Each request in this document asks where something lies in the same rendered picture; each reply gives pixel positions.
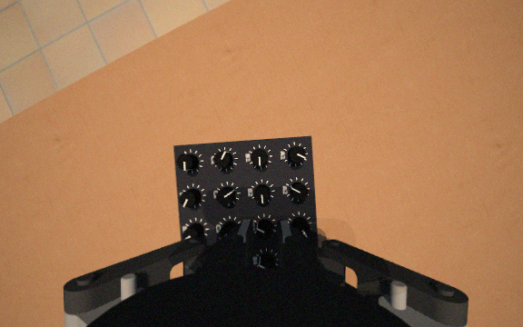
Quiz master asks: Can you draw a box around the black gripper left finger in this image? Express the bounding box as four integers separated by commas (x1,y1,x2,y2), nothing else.
64,220,253,327

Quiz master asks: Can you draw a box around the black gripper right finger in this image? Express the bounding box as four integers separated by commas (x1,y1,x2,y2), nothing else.
278,221,469,327

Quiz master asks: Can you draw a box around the black knob box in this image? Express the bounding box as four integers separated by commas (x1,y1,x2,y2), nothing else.
173,136,319,268

